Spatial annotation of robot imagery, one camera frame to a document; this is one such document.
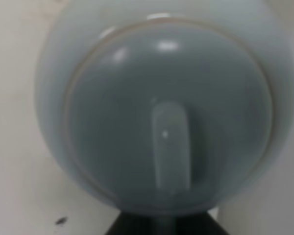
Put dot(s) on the light blue porcelain teapot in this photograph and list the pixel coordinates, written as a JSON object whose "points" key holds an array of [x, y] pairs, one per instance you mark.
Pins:
{"points": [[165, 107]]}

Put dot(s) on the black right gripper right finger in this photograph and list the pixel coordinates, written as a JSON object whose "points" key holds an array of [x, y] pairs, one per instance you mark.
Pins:
{"points": [[198, 224]]}

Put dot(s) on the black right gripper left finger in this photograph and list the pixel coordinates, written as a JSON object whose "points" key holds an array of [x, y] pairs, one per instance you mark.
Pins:
{"points": [[131, 224]]}

